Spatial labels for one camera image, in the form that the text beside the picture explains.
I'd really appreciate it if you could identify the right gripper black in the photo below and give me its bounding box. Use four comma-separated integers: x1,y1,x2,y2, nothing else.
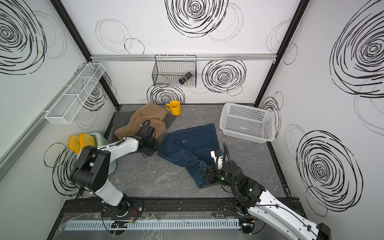
200,165,238,191

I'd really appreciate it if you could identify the blue denim skirt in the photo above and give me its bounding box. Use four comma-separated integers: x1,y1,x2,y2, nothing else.
157,123,220,189

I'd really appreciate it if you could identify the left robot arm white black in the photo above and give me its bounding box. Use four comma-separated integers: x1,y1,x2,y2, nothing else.
70,120,160,217

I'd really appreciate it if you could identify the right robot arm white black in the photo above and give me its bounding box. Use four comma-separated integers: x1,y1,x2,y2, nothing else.
201,150,331,240

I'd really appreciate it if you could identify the tan brown skirt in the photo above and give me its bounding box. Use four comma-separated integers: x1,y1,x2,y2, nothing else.
115,103,168,140

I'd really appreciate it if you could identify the dark perforated mat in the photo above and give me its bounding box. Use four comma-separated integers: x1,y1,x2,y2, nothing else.
108,112,176,160

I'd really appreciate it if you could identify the yellow mug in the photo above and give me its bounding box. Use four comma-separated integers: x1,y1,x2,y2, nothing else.
166,101,181,116

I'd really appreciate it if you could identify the mint green toaster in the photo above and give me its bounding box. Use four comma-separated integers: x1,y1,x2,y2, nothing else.
91,132,117,176

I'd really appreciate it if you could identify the white perforated plastic basket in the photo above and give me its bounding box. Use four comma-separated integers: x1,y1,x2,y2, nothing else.
220,103,276,144

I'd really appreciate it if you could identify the right toast slice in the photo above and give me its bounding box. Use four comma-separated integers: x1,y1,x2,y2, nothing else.
79,133,97,148

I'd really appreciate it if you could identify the toast slice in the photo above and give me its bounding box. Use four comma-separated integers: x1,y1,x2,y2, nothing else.
79,133,97,148
69,135,82,154

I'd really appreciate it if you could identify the dark cylindrical bottle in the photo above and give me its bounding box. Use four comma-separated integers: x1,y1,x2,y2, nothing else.
179,72,193,85

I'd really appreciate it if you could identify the left toast slice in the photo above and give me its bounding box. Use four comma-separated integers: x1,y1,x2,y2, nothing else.
69,135,82,154

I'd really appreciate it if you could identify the white slotted cable duct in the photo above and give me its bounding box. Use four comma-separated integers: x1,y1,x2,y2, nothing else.
64,219,240,231

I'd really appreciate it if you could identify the black wire wall basket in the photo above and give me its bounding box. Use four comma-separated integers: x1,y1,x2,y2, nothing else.
152,55,198,88

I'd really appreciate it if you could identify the white wire wall shelf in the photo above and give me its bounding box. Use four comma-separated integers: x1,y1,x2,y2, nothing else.
45,63,106,125

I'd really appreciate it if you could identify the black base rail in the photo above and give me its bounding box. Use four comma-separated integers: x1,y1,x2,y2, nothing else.
59,196,301,218

